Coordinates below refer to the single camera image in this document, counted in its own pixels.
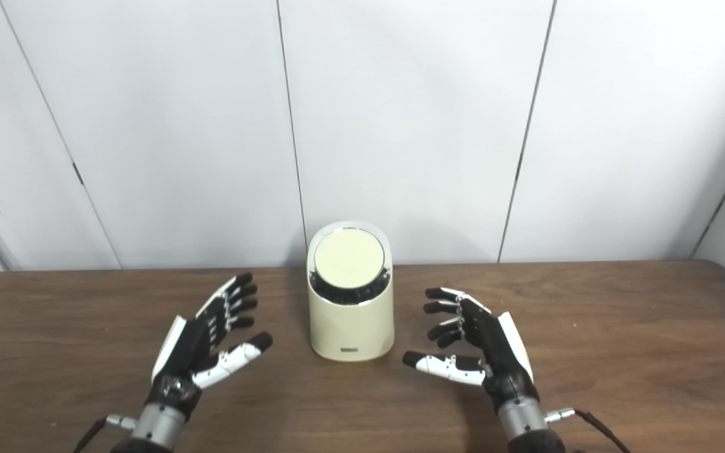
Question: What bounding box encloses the white and black left hand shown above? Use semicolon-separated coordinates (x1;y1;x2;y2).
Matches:
144;272;273;419

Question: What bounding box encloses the white and black right hand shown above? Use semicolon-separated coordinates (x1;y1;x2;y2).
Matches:
402;287;539;413

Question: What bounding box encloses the cream-colored bin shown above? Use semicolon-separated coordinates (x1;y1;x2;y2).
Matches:
307;221;395;362

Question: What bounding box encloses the round cream bin lid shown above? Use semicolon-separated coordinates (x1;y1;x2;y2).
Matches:
314;229;386;289

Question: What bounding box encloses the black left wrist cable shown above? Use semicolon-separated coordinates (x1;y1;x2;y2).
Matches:
72;414;138;453

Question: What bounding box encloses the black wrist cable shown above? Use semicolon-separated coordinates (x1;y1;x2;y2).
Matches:
72;414;138;453
545;408;631;453

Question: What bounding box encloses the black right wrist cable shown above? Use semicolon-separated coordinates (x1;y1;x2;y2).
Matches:
545;408;631;453

